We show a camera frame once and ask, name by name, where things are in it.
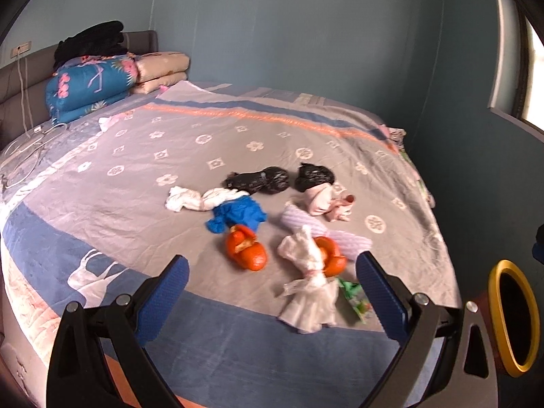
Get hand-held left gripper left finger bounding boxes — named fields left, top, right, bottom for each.
left=46, top=254, right=190, bottom=408

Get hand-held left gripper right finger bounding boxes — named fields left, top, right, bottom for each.
left=356, top=250, right=499, bottom=408

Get green wrapper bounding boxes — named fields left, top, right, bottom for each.
left=338, top=277, right=372, bottom=323

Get white plastic bag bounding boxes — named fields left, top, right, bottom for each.
left=277, top=224, right=341, bottom=334

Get white tissue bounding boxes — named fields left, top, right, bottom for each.
left=165, top=186, right=251, bottom=213

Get yellow-rimmed trash bin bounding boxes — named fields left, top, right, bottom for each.
left=487, top=259, right=541, bottom=378

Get grey patterned bed sheet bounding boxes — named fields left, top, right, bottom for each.
left=0, top=80, right=464, bottom=408

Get blue crumpled glove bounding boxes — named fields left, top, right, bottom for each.
left=207, top=198, right=268, bottom=234

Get round black plastic bag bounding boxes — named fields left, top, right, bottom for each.
left=295, top=162, right=336, bottom=193

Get long black plastic bag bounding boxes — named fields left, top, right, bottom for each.
left=223, top=166, right=290, bottom=196

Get floral under sheet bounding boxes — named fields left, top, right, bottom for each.
left=378, top=123, right=436, bottom=209

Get blue floral folded quilt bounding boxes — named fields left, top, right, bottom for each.
left=45, top=53, right=141, bottom=125

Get beige pillows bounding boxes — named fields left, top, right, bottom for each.
left=130, top=51, right=190, bottom=94

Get grey upholstered headboard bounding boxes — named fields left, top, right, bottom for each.
left=0, top=30, right=159, bottom=149

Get pile of black clothes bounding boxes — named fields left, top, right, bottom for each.
left=54, top=20, right=128, bottom=69

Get window with grey sill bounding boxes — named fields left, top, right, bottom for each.
left=487, top=0, right=544, bottom=141

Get white cable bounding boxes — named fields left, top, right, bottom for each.
left=0, top=54, right=69, bottom=188

